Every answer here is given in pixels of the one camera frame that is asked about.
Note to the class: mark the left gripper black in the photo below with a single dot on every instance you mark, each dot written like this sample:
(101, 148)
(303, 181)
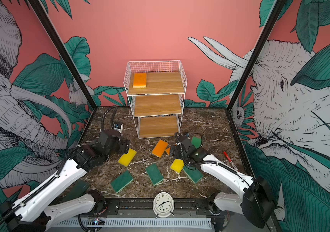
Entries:
(125, 145)

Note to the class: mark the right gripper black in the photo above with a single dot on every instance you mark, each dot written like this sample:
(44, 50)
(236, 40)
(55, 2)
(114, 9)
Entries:
(172, 150)

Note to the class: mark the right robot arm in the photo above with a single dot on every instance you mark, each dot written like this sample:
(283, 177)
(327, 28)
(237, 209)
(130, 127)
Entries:
(252, 197)

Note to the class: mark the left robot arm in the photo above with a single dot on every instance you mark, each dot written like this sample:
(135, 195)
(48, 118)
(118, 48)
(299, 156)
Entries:
(34, 212)

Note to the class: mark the yellow sponge left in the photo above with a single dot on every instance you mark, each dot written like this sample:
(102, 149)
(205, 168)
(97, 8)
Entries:
(125, 159)

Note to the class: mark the yellow sponge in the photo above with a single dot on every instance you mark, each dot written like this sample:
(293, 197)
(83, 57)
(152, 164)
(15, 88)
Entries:
(177, 165)
(125, 159)

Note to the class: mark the yellow sponge right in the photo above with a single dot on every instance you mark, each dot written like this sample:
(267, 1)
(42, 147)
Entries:
(177, 165)

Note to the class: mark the green sponge back right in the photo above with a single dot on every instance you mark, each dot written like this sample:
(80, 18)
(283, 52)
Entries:
(197, 142)

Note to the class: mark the green sponge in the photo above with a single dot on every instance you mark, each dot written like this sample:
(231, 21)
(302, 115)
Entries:
(197, 142)
(194, 175)
(121, 181)
(154, 174)

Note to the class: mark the green sponge front middle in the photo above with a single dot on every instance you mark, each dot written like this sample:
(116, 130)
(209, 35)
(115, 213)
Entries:
(154, 174)

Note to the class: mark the green sponge front right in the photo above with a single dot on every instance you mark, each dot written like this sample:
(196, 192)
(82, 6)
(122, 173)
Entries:
(194, 175)

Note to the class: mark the green sponge front left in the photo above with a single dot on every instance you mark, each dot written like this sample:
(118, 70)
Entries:
(121, 181)

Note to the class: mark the white alarm clock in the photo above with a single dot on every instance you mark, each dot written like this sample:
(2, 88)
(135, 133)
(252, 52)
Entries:
(163, 205)

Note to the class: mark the red and blue marker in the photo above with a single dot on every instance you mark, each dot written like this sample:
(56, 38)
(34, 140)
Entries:
(230, 161)

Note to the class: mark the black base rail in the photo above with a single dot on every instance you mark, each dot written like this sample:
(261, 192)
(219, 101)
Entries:
(210, 206)

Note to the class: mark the white wire three-tier shelf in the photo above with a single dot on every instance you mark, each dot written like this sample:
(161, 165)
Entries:
(157, 109)

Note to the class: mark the white slotted cable duct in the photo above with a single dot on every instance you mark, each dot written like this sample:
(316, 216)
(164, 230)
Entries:
(198, 223)

